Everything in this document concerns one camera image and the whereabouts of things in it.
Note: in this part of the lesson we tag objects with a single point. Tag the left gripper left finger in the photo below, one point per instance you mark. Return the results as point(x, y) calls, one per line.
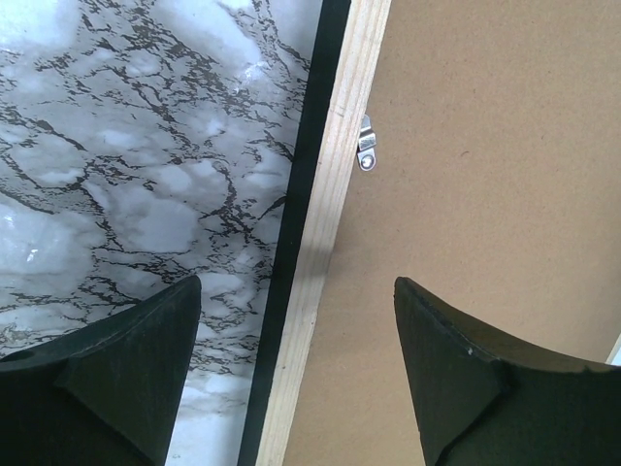
point(106, 394)

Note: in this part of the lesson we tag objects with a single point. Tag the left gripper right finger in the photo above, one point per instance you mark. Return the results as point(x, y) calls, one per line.
point(484, 397)

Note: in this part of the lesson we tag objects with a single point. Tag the brown backing board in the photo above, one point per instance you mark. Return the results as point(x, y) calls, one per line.
point(497, 187)

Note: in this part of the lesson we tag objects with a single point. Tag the wooden picture frame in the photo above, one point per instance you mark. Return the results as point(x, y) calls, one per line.
point(343, 65)

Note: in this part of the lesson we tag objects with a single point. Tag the silver turn clip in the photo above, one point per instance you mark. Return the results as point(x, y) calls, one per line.
point(366, 150)

